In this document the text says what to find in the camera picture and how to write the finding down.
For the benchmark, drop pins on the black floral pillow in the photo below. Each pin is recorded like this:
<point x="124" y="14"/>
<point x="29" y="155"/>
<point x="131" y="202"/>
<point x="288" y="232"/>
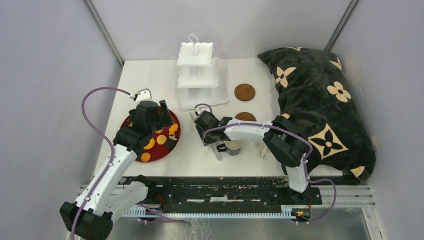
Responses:
<point x="314" y="95"/>

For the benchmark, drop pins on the black white-lined mug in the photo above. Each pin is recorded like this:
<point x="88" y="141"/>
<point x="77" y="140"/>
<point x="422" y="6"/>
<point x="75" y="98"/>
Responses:
<point x="231" y="147"/>

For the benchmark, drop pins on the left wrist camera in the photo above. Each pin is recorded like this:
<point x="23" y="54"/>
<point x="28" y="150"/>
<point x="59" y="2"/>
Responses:
<point x="141" y="95"/>

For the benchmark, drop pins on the chocolate chip cookie lower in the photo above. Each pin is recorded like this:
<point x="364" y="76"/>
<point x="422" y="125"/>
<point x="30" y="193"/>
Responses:
<point x="145" y="157"/>

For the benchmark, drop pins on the orange fish-shaped pastry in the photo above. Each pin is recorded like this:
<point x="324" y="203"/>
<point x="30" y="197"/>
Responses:
<point x="172" y="129"/>

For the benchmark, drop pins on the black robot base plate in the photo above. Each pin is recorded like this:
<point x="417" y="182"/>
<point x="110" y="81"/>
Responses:
<point x="226" y="195"/>

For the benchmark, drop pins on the far brown wooden coaster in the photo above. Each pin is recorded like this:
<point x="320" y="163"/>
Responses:
<point x="244" y="92"/>

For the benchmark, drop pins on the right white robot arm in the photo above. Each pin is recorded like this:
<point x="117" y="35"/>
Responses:
<point x="284" y="141"/>

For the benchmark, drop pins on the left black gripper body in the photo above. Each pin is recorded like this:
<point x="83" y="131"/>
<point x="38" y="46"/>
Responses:
<point x="156" y="124"/>

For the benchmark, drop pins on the metal serving tongs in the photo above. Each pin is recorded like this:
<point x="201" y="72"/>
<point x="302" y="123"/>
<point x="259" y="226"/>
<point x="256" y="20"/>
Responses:
<point x="215" y="152"/>

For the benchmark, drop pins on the white three-tier dessert stand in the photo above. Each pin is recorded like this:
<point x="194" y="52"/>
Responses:
<point x="198" y="80"/>

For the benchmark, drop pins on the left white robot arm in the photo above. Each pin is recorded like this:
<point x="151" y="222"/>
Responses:
<point x="93" y="213"/>

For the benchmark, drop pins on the cream green-lined mug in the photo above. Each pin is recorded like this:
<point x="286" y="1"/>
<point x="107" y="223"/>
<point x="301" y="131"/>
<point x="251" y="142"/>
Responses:
<point x="263" y="150"/>

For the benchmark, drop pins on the white star cookie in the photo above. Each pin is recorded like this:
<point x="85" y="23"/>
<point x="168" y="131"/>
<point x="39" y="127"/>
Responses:
<point x="172" y="137"/>

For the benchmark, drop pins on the near brown wooden coaster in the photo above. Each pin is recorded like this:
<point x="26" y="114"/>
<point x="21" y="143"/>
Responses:
<point x="245" y="116"/>

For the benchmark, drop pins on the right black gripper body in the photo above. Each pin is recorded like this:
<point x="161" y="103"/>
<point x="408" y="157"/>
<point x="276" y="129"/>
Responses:
<point x="208" y="138"/>

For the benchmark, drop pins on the dark chocolate sandwich cookie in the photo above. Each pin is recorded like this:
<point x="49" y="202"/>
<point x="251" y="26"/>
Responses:
<point x="170" y="144"/>

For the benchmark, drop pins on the brown wooden coaster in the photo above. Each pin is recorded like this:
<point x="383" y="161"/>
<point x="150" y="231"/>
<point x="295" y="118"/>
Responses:
<point x="244" y="92"/>
<point x="245" y="116"/>

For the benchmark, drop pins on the large orange egg tart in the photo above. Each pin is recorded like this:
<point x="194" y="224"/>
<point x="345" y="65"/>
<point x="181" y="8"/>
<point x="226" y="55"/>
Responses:
<point x="150" y="144"/>

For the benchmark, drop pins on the dark red round tray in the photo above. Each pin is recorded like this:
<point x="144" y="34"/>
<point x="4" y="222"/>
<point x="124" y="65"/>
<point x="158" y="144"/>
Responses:
<point x="160" y="151"/>

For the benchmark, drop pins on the round beige biscuit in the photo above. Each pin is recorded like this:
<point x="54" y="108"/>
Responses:
<point x="161" y="139"/>

